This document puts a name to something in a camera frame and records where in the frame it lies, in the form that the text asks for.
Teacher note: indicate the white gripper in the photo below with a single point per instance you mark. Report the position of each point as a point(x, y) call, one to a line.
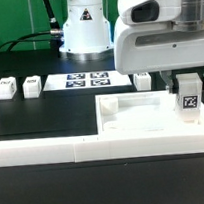
point(156, 47)

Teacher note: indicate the white square table top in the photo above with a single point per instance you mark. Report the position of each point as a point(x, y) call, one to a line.
point(136, 111)

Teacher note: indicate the white sheet with markers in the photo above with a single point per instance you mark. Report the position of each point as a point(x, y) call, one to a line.
point(86, 80)

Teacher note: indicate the white U-shaped obstacle fence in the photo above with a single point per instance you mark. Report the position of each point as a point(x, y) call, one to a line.
point(174, 140)

